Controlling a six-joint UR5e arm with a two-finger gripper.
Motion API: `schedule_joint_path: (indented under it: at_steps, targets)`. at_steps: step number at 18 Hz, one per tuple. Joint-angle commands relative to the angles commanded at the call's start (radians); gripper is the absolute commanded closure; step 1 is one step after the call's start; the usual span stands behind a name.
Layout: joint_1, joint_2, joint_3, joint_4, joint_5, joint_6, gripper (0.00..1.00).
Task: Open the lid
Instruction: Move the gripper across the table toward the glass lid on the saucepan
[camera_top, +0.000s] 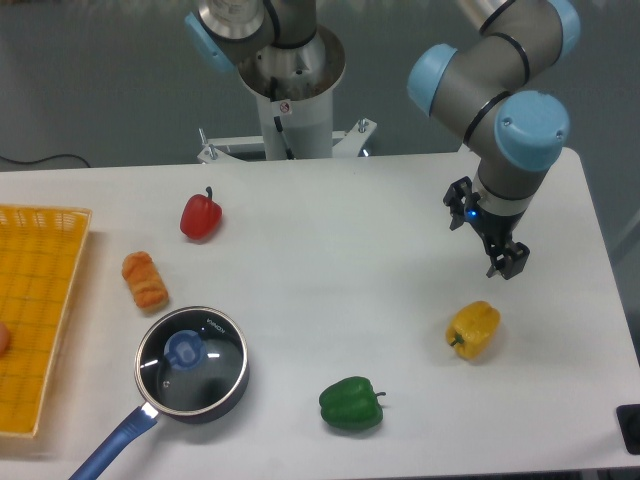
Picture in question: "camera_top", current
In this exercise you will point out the glass lid blue knob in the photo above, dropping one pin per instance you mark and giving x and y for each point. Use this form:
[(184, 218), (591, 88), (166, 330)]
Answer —
[(190, 360)]

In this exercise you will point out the green bell pepper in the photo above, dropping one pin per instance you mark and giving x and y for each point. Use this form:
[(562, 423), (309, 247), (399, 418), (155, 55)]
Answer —
[(351, 404)]

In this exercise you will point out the yellow woven basket tray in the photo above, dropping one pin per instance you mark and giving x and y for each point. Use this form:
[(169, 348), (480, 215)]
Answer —
[(41, 250)]

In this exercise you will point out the red bell pepper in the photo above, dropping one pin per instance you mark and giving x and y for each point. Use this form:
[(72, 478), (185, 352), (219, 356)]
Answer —
[(201, 215)]

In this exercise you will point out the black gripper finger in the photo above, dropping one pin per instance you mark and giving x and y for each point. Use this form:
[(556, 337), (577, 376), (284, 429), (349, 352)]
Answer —
[(455, 198), (507, 261)]

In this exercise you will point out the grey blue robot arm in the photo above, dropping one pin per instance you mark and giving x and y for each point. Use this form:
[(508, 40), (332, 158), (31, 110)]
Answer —
[(481, 94)]

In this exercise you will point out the yellow bell pepper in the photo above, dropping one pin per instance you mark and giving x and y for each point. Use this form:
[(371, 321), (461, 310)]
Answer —
[(472, 329)]

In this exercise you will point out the white metal base frame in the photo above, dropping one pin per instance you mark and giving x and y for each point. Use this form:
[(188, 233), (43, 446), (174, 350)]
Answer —
[(344, 144)]

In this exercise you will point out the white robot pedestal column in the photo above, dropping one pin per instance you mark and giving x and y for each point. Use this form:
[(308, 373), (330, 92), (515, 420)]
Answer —
[(293, 89)]

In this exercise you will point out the orange bread roll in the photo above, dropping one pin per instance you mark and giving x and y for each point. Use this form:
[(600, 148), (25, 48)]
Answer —
[(144, 282)]

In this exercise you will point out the black device at table edge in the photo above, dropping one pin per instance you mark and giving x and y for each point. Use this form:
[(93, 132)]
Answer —
[(629, 422)]

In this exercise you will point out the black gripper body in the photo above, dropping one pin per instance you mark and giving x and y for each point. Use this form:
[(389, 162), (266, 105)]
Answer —
[(494, 229)]

